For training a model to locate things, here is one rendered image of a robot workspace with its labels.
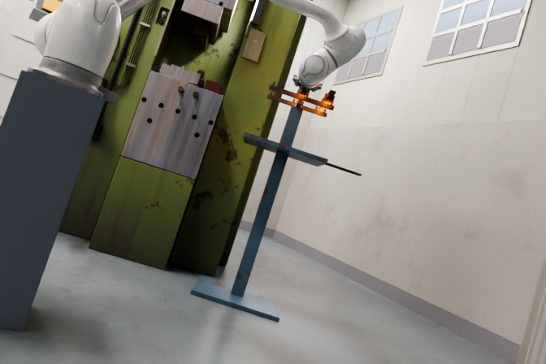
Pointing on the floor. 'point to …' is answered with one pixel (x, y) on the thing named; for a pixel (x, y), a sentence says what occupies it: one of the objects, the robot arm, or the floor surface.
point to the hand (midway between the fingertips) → (304, 88)
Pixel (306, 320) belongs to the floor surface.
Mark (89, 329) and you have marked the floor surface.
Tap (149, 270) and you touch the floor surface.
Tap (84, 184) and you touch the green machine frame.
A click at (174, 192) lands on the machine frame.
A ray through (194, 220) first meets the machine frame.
